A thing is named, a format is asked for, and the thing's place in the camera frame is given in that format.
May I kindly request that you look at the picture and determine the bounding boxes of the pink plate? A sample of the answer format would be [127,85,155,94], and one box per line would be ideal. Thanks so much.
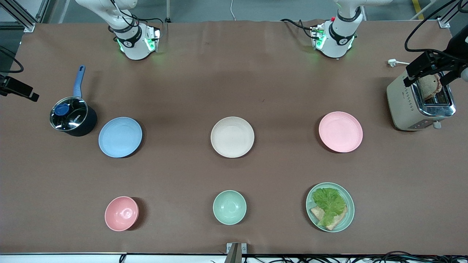
[318,111,363,153]

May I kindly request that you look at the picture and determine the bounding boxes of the blue plate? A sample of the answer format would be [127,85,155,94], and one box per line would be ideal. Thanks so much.
[98,117,143,158]

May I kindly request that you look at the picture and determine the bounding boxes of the toasted bread slice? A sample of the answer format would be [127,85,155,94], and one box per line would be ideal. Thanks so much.
[417,74,442,100]

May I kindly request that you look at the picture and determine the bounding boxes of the beige chrome toaster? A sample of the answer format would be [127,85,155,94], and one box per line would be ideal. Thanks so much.
[386,69,457,132]

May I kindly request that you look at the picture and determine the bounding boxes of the glass lid with blue knob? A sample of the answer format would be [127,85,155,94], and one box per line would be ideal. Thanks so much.
[50,96,89,132]

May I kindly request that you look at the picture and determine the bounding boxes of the green plate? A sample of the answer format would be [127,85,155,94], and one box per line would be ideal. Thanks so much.
[306,182,355,233]

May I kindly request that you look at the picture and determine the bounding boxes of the green lettuce leaf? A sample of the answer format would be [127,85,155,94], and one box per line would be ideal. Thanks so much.
[312,187,347,227]

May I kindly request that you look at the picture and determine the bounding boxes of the small pink bowl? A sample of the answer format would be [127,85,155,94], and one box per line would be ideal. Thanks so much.
[104,196,140,232]

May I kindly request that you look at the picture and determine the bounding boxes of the brown bread slice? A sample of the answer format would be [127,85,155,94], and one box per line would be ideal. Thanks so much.
[310,206,348,231]

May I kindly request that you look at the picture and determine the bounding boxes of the beige plate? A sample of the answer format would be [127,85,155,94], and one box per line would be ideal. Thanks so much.
[210,116,255,159]

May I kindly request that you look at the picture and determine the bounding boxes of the small green bowl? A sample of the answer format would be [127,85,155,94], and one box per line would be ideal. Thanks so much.
[212,190,247,225]

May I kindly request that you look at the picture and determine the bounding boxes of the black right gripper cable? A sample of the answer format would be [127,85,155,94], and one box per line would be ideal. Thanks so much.
[0,46,24,74]

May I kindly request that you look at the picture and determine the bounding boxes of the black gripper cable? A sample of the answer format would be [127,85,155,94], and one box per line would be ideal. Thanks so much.
[404,0,468,59]
[0,46,24,74]

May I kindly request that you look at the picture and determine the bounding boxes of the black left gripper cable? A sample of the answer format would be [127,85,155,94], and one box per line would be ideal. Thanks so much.
[404,0,468,59]

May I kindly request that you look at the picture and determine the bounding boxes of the aluminium frame profile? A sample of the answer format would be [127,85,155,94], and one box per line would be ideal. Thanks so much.
[0,0,46,33]
[409,0,468,29]

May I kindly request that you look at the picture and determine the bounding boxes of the dark saucepan with blue handle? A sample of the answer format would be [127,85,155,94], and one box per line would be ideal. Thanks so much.
[50,65,98,137]

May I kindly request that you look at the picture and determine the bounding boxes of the black cable bundle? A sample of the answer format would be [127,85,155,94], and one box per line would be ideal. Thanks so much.
[208,251,468,263]

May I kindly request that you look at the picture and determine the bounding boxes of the grey metal camera bracket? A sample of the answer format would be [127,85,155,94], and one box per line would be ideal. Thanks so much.
[226,243,248,263]

